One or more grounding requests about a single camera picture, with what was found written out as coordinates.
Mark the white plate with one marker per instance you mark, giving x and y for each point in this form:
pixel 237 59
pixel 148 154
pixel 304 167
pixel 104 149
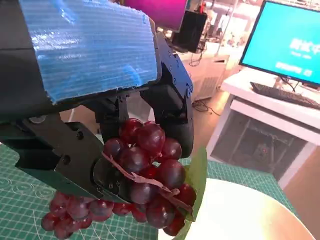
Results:
pixel 237 212

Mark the monitor with blue screen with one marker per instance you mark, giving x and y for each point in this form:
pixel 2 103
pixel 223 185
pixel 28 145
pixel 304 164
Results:
pixel 275 37

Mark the monitor with pink screen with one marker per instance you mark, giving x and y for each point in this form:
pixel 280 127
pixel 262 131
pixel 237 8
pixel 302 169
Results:
pixel 162 12

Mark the black monitor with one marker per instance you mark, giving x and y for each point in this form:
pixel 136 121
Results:
pixel 192 30

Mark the white mesh cabinet, red light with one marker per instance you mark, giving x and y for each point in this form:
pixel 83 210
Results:
pixel 250 130

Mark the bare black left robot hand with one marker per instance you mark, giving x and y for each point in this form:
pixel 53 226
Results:
pixel 87 50

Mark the red toy grape bunch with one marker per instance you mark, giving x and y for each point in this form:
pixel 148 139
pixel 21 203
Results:
pixel 147 137

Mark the green cutting mat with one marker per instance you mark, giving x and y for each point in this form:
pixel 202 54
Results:
pixel 25 195

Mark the black keyboard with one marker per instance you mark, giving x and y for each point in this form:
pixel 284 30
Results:
pixel 280 93

